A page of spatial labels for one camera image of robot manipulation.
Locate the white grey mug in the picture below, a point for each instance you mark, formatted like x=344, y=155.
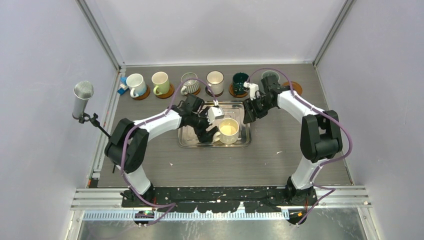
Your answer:
x=136, y=84

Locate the blue toy brick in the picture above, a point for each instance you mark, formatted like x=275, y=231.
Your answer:
x=123, y=87

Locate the silver metal tray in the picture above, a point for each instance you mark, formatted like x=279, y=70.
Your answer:
x=232, y=109

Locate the large cream mug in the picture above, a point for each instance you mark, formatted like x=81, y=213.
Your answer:
x=228, y=131

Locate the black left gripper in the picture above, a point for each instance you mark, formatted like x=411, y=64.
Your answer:
x=203, y=136

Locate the white mug brown base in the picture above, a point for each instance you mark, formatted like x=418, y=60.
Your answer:
x=215, y=80

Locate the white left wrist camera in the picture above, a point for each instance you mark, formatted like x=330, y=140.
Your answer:
x=215, y=113

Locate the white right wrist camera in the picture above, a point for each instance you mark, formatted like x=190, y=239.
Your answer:
x=252, y=89

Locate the aluminium front rail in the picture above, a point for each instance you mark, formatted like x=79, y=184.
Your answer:
x=120, y=204

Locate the dark walnut wooden coaster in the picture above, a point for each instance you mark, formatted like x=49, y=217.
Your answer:
x=212, y=94

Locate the orange wooden coaster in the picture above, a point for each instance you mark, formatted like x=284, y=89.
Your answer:
x=197, y=91
x=168, y=94
x=144, y=96
x=296, y=87
x=232, y=93

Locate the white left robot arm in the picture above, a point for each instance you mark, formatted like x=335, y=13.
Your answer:
x=126, y=147

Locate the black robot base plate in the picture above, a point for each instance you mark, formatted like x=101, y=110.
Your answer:
x=227, y=199

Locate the grey ribbed mug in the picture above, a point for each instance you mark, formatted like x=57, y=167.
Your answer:
x=190, y=83

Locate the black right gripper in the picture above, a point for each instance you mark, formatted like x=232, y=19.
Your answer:
x=250, y=116

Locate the cream mug green handle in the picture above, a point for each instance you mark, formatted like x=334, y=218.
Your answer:
x=161, y=83

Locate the silver microphone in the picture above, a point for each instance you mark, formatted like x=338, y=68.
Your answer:
x=83, y=92

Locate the dark green mug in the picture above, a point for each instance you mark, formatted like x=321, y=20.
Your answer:
x=238, y=80

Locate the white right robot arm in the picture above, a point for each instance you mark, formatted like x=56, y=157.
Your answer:
x=320, y=136

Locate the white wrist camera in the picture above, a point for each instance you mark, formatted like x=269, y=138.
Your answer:
x=252, y=89
x=215, y=113

